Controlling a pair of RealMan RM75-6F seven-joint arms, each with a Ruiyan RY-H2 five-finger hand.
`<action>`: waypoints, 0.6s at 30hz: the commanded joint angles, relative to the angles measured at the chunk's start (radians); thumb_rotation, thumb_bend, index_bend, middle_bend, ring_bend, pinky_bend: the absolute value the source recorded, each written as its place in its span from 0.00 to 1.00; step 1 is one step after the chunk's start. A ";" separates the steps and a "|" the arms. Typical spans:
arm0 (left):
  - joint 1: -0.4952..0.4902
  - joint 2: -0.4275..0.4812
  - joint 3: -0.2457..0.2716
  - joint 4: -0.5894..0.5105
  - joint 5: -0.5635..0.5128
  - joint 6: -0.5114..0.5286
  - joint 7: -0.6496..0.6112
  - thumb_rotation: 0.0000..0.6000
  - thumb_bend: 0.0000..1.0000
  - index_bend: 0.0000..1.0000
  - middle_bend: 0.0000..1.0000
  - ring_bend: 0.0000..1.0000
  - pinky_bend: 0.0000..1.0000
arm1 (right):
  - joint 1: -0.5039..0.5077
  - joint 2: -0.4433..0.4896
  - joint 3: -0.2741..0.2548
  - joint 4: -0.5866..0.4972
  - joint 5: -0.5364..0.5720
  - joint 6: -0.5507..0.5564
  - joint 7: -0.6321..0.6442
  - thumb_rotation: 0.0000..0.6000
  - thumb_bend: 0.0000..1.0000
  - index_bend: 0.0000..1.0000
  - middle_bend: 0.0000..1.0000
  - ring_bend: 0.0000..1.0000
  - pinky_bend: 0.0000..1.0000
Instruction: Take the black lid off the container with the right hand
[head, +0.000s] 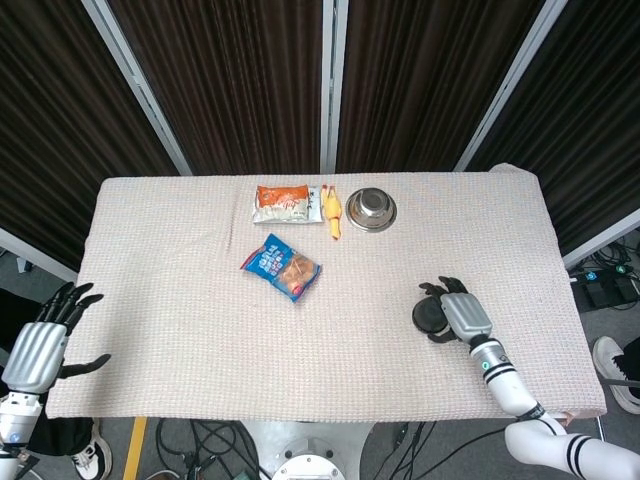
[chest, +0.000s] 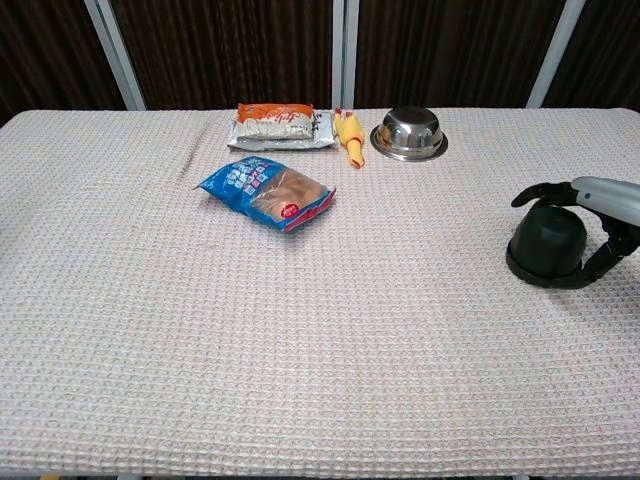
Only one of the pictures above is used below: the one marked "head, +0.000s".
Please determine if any orange white snack packet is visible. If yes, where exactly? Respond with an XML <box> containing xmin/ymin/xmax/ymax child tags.
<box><xmin>255</xmin><ymin>183</ymin><xmax>311</xmax><ymax>213</ymax></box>

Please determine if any black floor cable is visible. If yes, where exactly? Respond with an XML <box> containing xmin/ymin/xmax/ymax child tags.
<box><xmin>154</xmin><ymin>418</ymin><xmax>264</xmax><ymax>480</ymax></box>
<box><xmin>379</xmin><ymin>421</ymin><xmax>509</xmax><ymax>480</ymax></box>

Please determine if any stainless steel bowl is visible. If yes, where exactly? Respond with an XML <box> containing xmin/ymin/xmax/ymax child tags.
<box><xmin>345</xmin><ymin>187</ymin><xmax>399</xmax><ymax>234</ymax></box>

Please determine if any dark brown ribbed partition panel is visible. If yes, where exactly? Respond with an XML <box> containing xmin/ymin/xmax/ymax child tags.
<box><xmin>107</xmin><ymin>0</ymin><xmax>326</xmax><ymax>176</ymax></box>
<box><xmin>467</xmin><ymin>0</ymin><xmax>640</xmax><ymax>256</ymax></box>
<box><xmin>0</xmin><ymin>0</ymin><xmax>182</xmax><ymax>274</ymax></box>
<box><xmin>335</xmin><ymin>0</ymin><xmax>546</xmax><ymax>174</ymax></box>

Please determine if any grey metal partition rail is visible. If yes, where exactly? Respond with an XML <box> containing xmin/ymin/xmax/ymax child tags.
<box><xmin>0</xmin><ymin>227</ymin><xmax>79</xmax><ymax>284</ymax></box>
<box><xmin>561</xmin><ymin>207</ymin><xmax>640</xmax><ymax>272</ymax></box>

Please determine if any silver white food packet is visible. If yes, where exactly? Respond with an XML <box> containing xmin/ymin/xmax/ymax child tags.
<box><xmin>252</xmin><ymin>185</ymin><xmax>324</xmax><ymax>226</ymax></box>

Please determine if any blue snack bag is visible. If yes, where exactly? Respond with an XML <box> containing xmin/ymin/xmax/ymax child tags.
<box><xmin>239</xmin><ymin>233</ymin><xmax>323</xmax><ymax>305</ymax></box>

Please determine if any grey metal partition post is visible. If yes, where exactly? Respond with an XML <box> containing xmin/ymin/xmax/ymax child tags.
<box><xmin>453</xmin><ymin>0</ymin><xmax>570</xmax><ymax>172</ymax></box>
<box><xmin>81</xmin><ymin>0</ymin><xmax>194</xmax><ymax>177</ymax></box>
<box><xmin>319</xmin><ymin>0</ymin><xmax>350</xmax><ymax>174</ymax></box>

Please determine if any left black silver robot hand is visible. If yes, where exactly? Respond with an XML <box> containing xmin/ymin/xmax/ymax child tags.
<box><xmin>1</xmin><ymin>282</ymin><xmax>112</xmax><ymax>397</ymax></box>

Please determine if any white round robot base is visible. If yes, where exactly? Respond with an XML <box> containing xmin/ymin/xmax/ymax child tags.
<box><xmin>238</xmin><ymin>419</ymin><xmax>382</xmax><ymax>480</ymax></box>

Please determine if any white black sneaker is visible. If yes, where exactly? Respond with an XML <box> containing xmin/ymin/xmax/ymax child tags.
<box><xmin>71</xmin><ymin>424</ymin><xmax>114</xmax><ymax>480</ymax></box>
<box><xmin>592</xmin><ymin>335</ymin><xmax>640</xmax><ymax>416</ymax></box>

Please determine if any black faceted bowl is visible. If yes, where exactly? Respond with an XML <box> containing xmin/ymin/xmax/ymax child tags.
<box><xmin>411</xmin><ymin>297</ymin><xmax>454</xmax><ymax>337</ymax></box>

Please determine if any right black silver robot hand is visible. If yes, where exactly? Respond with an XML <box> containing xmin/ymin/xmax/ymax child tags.
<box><xmin>418</xmin><ymin>276</ymin><xmax>494</xmax><ymax>345</ymax></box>

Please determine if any beige waffle tablecloth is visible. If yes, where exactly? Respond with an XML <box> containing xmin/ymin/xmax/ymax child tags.
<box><xmin>45</xmin><ymin>163</ymin><xmax>609</xmax><ymax>422</ymax></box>

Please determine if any yellow rubber chicken toy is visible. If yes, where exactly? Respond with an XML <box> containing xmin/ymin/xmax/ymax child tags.
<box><xmin>320</xmin><ymin>183</ymin><xmax>346</xmax><ymax>242</ymax></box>

